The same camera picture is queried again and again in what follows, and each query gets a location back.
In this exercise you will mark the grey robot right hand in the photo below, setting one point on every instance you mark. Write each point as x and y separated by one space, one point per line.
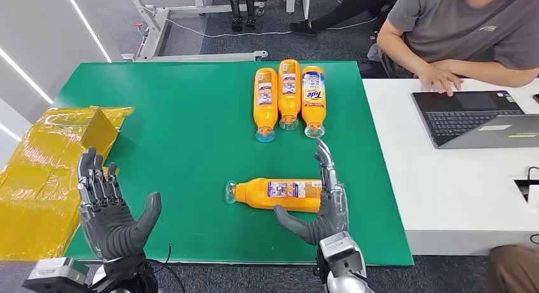
332 217

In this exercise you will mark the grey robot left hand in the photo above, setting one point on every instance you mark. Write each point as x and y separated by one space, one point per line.
111 228

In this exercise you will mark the orange detergent bottle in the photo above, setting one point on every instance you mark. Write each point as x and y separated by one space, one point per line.
265 110
289 101
269 194
313 110

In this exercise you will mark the person's right forearm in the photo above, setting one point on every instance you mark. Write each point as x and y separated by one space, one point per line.
400 51

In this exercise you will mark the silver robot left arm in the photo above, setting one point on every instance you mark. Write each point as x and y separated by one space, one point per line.
126 274

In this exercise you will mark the person's left forearm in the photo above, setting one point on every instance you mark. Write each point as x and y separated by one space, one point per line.
492 72

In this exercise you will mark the orange detergent bottle, Tide logo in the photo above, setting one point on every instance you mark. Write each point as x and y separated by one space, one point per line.
313 110

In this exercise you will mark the orange detergent bottle, clear cap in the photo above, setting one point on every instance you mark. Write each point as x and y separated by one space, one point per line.
289 101

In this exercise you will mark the orange detergent bottle, blue liquid cap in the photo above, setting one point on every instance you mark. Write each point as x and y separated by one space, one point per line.
265 110

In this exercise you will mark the yellow taped cardboard box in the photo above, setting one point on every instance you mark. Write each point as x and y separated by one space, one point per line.
38 190

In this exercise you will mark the green table mat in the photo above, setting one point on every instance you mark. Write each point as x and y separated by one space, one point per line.
189 135

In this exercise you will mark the white desk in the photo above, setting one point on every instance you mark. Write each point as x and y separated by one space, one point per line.
454 190

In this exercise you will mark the grey laptop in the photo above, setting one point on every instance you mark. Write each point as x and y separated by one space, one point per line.
467 118

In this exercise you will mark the person's right hand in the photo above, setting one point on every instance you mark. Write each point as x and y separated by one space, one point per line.
438 78

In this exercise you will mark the person's leg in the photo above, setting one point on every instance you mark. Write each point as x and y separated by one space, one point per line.
516 270

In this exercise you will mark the person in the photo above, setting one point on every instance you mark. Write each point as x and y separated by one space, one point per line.
459 26
349 9

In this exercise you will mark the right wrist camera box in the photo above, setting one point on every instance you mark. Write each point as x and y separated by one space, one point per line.
341 251

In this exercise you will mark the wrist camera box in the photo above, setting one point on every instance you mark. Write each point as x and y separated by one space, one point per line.
341 251
57 272

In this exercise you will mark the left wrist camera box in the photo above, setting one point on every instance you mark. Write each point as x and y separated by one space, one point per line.
57 272

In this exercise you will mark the white metal gantry frame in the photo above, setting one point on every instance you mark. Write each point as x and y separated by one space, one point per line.
153 26

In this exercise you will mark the white desk frame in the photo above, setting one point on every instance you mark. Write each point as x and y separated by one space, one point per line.
290 0

